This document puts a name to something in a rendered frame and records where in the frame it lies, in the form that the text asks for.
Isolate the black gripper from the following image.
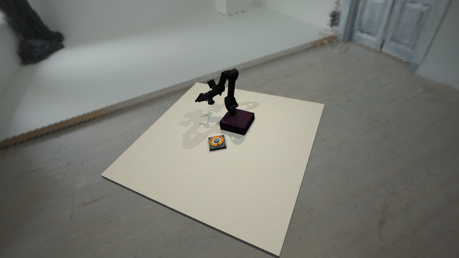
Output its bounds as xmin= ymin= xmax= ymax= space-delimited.
xmin=195 ymin=90 xmax=214 ymax=102

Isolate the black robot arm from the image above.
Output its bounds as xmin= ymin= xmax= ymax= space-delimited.
xmin=207 ymin=68 xmax=239 ymax=117

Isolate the orange round plate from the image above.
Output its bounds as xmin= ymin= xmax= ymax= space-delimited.
xmin=210 ymin=136 xmax=224 ymax=147

